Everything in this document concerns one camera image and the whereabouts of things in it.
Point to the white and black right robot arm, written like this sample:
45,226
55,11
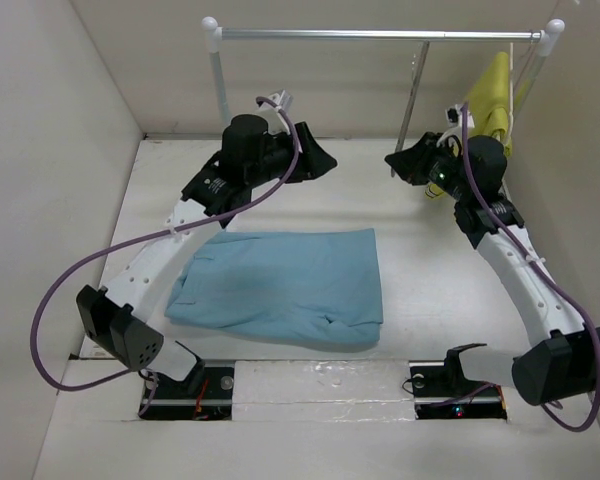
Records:
563,359

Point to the silver and white clothes rack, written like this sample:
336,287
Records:
356,82

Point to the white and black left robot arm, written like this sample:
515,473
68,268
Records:
254,151

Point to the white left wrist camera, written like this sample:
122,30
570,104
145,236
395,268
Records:
278,99

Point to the silver metal hanger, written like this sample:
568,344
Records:
417,73

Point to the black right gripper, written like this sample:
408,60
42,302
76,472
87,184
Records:
411,162

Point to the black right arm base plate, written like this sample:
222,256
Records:
438,394

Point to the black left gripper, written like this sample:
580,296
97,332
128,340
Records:
312,162

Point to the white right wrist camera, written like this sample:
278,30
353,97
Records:
454,118

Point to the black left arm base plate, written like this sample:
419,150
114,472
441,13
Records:
212,401

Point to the yellow-green garment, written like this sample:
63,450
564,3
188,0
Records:
488,102

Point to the light blue trousers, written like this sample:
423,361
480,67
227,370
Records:
319,290

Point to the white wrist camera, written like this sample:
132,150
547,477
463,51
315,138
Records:
454,118
278,99

